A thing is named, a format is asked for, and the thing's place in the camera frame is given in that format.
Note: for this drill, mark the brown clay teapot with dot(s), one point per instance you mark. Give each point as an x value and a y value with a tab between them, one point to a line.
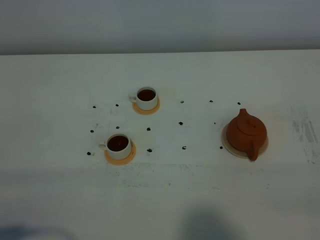
247	134

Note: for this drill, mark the beige round teapot coaster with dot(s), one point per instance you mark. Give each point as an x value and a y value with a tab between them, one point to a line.
236	152

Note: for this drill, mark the orange far coaster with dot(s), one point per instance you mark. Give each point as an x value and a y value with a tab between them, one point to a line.
146	112

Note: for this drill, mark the orange coaster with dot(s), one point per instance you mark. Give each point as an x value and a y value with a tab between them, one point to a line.
124	161
146	112

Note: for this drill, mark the white far teacup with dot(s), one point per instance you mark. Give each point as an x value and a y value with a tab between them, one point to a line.
146	98

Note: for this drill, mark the white teacup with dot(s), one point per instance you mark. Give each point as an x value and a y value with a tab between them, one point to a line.
146	98
118	146

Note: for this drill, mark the white near teacup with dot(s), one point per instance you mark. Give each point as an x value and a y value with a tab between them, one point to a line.
118	146

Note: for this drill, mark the orange near coaster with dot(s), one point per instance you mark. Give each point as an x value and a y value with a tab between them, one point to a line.
124	161

